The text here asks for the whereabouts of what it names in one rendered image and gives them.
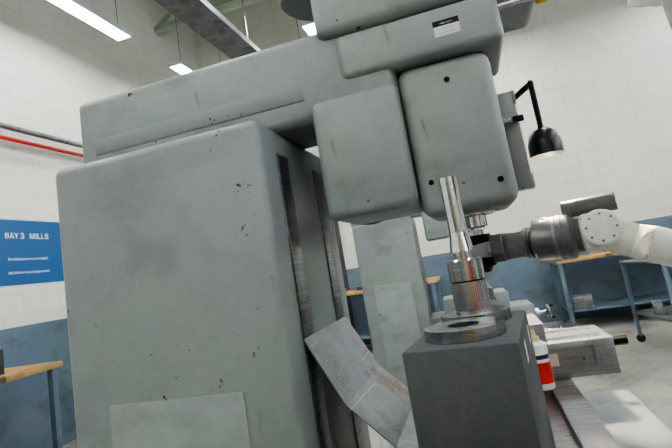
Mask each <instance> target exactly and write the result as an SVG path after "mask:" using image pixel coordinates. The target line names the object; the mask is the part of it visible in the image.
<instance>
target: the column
mask: <svg viewBox="0 0 672 448"><path fill-rule="evenodd" d="M56 188H57V201H58V213H59V225H60V237H61V250H62V262H63V274H64V286H65V299H66V311H67V323H68V335H69V348H70V360H71V372H72V384H73V396H74V409H75V421H76V433H77V445H78V448H371V442H370V436H369V430H368V424H367V423H365V422H364V421H363V420H362V419H361V418H360V417H358V416H357V415H356V414H355V413H354V412H352V411H351V410H350V409H349V408H348V407H347V406H346V405H345V404H344V402H343V401H342V399H341V398H340V396H339V394H338V393H337V391H336V390H335V388H334V387H333V385H332V384H331V382H330V381H329V379H328V378H327V376H326V375H325V373H324V372H323V370H322V368H321V367H320V365H319V364H318V362H317V361H316V359H315V358H314V356H313V355H312V353H311V352H310V350H309V349H308V347H307V346H306V344H305V343H304V341H303V339H305V338H306V337H309V336H311V335H312V334H314V333H316V332H318V331H320V329H323V328H325V327H327V326H329V325H331V324H332V323H334V322H336V321H338V320H340V319H341V318H343V317H345V316H346V318H347V319H348V321H349V322H350V316H349V310H348V304H347V298H346V292H345V286H344V280H343V274H342V268H341V262H340V256H339V250H338V244H337V238H336V232H335V226H334V220H333V219H332V218H331V217H330V215H329V212H328V206H327V200H326V194H325V187H324V181H323V175H322V169H321V163H320V158H319V157H317V156H316V155H314V154H312V153H310V152H309V151H307V150H305V149H303V148H301V147H300V146H298V145H296V144H294V143H292V142H291V141H289V140H287V139H285V138H284V137H282V136H280V135H278V134H276V133H275V132H273V131H271V130H269V129H268V128H266V127H264V126H262V125H260V124H259V123H257V122H255V121H247V122H243V123H239V124H235V125H232V126H228V127H224V128H220V129H216V130H213V131H209V132H205V133H201V134H197V135H194V136H190V137H186V138H182V139H178V140H175V141H171V142H167V143H163V144H159V145H155V146H152V147H148V148H144V149H140V150H136V151H133V152H129V153H125V154H121V155H117V156H114V157H110V158H106V159H102V160H98V161H95V162H91V163H87V164H83V165H79V166H75V167H72V168H68V169H64V170H61V171H59V172H58V173H57V175H56ZM350 323H351V322H350Z"/></svg>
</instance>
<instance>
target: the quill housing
mask: <svg viewBox="0 0 672 448"><path fill-rule="evenodd" d="M398 87H399V92H400V97H401V102H402V108H403V113H404V118H405V123H406V128H407V133H408V138H409V144H410V149H411V154H412V159H413V164H414V169H415V174H416V180H417V185H418V190H419V195H420V200H421V205H422V209H423V211H424V213H425V214H426V215H427V216H429V217H430V218H432V219H434V220H436V221H446V216H445V211H444V206H443V201H442V196H441V191H440V186H439V181H438V179H440V178H443V177H448V176H456V179H457V184H458V189H459V194H460V198H461V203H462V208H463V213H464V214H468V213H473V212H479V211H485V210H495V212H496V211H502V210H505V209H507V208H508V207H510V205H511V204H512V203H513V202H514V201H515V200H516V198H517V196H518V186H517V182H516V177H515V173H514V168H513V164H512V159H511V155H510V151H509V146H508V142H507V137H506V133H505V128H504V124H503V119H502V115H501V111H500V106H499V102H498V97H497V93H496V88H495V84H494V80H493V75H492V71H491V66H490V62H489V60H488V58H487V56H486V55H485V54H483V53H480V52H474V53H470V54H466V55H462V56H458V57H455V58H451V59H447V60H443V61H440V62H436V63H432V64H428V65H425V66H421V67H417V68H413V69H410V70H407V71H405V72H403V73H402V74H401V76H400V77H399V80H398Z"/></svg>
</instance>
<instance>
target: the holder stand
mask: <svg viewBox="0 0 672 448"><path fill-rule="evenodd" d="M402 359H403V364H404V370H405V375H406V381H407V386H408V392H409V397H410V403H411V409H412V414H413V420H414V425H415V431H416V436H417V442H418V447H419V448H556V446H555V442H554V437H553V433H552V428H551V424H550V419H549V415H548V410H547V405H546V401H545V396H544V392H543V387H542V383H541V378H540V374H539V369H538V364H537V360H536V355H535V351H534V346H533V342H532V337H531V333H530V328H529V323H528V319H527V314H526V312H525V310H517V311H510V307H509V306H508V305H492V310H489V311H486V312H481V313H475V314H465V315H459V314H456V310H455V311H451V312H447V313H444V314H442V315H441V320H440V321H439V322H438V323H437V324H434V325H431V326H428V327H426V328H424V335H423V336H422V337H420V338H419V339H418V340H417V341H416V342H415V343H413V344H412V345H411V346H410V347H409V348H408V349H406V350H405V351H404V352H403V353H402Z"/></svg>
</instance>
